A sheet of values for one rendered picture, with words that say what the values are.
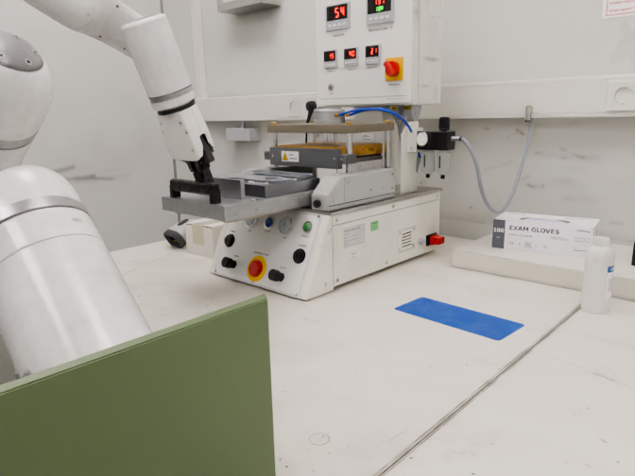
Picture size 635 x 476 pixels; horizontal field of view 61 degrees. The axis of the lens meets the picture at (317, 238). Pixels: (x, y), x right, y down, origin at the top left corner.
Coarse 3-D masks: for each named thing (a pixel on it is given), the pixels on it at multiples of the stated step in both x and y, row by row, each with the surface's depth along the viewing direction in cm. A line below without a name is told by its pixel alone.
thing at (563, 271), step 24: (480, 240) 144; (456, 264) 135; (480, 264) 131; (504, 264) 127; (528, 264) 123; (552, 264) 120; (576, 264) 120; (624, 264) 119; (576, 288) 117; (624, 288) 110
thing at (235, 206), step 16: (224, 192) 112; (240, 192) 108; (304, 192) 117; (176, 208) 113; (192, 208) 109; (208, 208) 105; (224, 208) 101; (240, 208) 104; (256, 208) 107; (272, 208) 110; (288, 208) 114
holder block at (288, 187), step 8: (248, 184) 113; (256, 184) 112; (264, 184) 112; (272, 184) 111; (280, 184) 112; (288, 184) 114; (296, 184) 116; (304, 184) 118; (312, 184) 120; (248, 192) 113; (256, 192) 112; (264, 192) 110; (272, 192) 111; (280, 192) 113; (288, 192) 115; (296, 192) 116
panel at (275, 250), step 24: (264, 216) 127; (312, 216) 117; (240, 240) 130; (264, 240) 125; (288, 240) 120; (312, 240) 116; (216, 264) 134; (240, 264) 128; (264, 264) 123; (288, 264) 118; (288, 288) 117
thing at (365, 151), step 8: (328, 136) 135; (336, 136) 136; (288, 144) 137; (296, 144) 137; (304, 144) 136; (312, 144) 135; (320, 144) 134; (328, 144) 134; (336, 144) 133; (344, 144) 132; (352, 144) 131; (360, 144) 131; (368, 144) 132; (376, 144) 134; (344, 152) 126; (352, 152) 128; (360, 152) 130; (368, 152) 132; (376, 152) 135; (360, 160) 130; (368, 160) 133
